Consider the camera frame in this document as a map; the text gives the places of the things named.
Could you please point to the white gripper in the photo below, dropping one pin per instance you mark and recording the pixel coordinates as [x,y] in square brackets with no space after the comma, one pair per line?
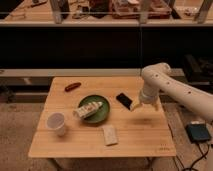
[145,99]

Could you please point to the white sponge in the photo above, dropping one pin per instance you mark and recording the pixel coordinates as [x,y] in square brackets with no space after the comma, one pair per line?
[110,135]

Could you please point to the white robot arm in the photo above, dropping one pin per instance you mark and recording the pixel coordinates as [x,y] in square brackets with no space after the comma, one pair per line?
[156,77]

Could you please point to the black rectangular block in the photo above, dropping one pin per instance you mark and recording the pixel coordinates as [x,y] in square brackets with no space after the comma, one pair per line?
[123,99]

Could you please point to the green plate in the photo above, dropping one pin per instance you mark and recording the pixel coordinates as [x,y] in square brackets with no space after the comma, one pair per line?
[102,113]

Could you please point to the wooden table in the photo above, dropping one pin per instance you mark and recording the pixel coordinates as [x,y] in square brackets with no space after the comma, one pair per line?
[143,132]

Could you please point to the white snack packet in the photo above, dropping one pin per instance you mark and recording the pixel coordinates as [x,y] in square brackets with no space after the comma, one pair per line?
[87,109]

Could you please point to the black equipment on right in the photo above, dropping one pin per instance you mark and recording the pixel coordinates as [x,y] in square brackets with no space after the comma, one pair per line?
[198,69]

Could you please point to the red sausage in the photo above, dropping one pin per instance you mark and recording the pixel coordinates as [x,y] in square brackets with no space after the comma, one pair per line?
[72,86]

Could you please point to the white paper cup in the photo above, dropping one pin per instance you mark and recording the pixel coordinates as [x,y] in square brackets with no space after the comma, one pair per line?
[56,123]

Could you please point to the dark shelf unit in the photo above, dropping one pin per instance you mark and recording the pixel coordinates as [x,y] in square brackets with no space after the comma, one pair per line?
[44,39]

